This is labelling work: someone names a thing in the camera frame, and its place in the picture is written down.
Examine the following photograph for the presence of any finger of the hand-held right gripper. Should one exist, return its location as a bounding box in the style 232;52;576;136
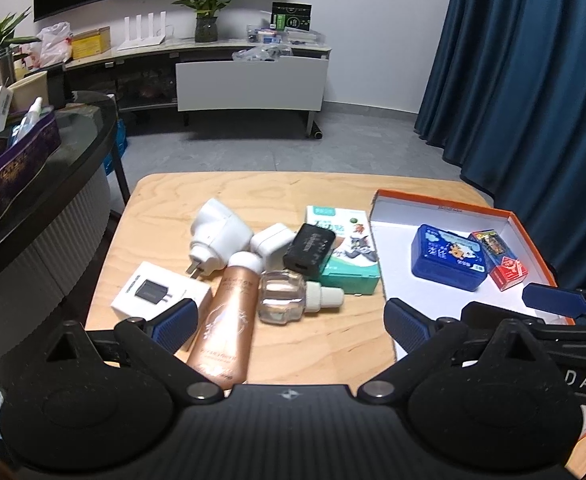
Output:
460;301;548;333
522;283;586;321

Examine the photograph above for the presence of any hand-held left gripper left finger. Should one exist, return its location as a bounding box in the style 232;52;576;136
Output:
43;297;224;406

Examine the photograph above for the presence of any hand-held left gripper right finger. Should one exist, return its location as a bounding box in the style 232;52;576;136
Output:
357;297;548;406

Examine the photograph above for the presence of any white charger packaging box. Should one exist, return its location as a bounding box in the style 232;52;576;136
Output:
110;260;213;353

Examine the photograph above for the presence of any orange-edged white cardboard box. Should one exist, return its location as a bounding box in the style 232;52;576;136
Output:
369;189;586;431

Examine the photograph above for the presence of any teal bandage box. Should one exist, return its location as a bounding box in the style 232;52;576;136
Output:
305;204;380;297

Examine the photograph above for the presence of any white plug-in device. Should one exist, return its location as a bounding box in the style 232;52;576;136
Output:
188;197;254;277

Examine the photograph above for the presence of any black charger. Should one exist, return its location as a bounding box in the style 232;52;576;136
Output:
282;222;337;276

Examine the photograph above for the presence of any red playing card box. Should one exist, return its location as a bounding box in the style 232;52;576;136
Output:
469;229;530;291

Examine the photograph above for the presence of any rose gold cosmetic tube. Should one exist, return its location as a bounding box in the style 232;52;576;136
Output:
185;251;265;386

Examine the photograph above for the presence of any blue tin box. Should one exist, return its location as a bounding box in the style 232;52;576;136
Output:
411;223;488;292

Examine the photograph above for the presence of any clear bottle with white cap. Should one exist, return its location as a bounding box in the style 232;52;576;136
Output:
257;270;346;326

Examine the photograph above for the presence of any small white charger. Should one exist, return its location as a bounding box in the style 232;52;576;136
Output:
249;225;296;270

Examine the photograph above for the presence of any blue package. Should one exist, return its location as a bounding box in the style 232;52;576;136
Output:
104;120;129;171

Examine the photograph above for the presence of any dark glass table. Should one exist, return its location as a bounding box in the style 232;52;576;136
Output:
0;90;130;361

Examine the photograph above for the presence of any blue curtain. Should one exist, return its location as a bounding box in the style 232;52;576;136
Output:
413;0;586;291

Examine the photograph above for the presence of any white cabinet front panel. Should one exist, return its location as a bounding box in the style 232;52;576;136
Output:
175;55;329;113

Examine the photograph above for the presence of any white spray bottle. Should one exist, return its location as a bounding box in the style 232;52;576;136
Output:
13;96;44;146

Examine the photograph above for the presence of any television cabinet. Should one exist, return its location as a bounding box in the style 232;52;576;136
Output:
63;35;334;139

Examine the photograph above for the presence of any beige container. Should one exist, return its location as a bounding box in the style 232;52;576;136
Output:
8;71;49;111

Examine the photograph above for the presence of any crumpled clear plastic bag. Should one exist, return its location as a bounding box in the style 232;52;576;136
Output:
232;44;291;62

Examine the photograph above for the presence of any white router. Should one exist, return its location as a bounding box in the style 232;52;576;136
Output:
117;14;166;51

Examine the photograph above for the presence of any yellow box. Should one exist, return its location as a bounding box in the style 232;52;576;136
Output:
70;26;111;59

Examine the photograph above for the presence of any potted plant in glass vase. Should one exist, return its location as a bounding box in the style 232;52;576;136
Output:
173;0;239;43

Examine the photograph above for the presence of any white and red plastic bag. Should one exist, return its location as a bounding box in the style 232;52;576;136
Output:
37;21;72;67

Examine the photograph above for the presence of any clear organizer with small items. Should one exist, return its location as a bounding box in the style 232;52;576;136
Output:
246;24;326;47

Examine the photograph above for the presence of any green and black box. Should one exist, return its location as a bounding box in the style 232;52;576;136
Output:
271;1;314;31

